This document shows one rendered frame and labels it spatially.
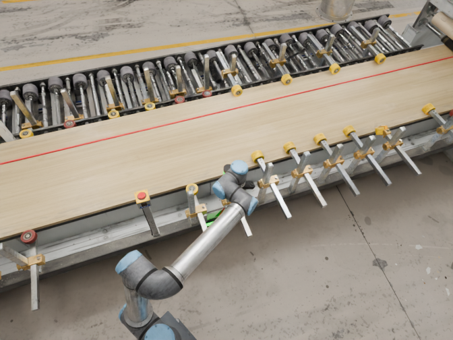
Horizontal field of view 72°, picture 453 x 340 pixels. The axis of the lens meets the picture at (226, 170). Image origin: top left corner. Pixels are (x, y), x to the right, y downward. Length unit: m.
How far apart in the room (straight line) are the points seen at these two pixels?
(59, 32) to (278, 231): 4.05
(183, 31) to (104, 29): 1.12
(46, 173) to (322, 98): 2.14
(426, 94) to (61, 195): 2.95
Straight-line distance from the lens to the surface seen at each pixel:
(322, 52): 3.10
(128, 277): 1.35
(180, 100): 2.56
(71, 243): 2.39
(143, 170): 2.18
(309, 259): 2.94
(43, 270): 2.31
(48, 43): 5.15
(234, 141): 2.29
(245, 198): 1.50
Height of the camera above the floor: 2.69
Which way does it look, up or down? 57 degrees down
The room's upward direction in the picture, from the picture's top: 5 degrees clockwise
